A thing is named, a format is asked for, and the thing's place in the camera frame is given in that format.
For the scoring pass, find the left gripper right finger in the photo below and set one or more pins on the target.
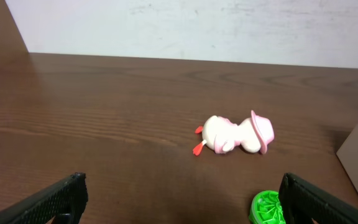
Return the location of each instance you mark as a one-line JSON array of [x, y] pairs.
[[303, 202]]

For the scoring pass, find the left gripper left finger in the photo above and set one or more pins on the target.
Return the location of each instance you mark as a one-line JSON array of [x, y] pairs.
[[62, 202]]

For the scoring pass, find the green round plastic toy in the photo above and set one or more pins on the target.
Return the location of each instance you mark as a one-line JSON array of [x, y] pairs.
[[266, 208]]

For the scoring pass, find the pink white duck toy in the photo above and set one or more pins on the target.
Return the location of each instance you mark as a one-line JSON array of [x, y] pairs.
[[219, 134]]

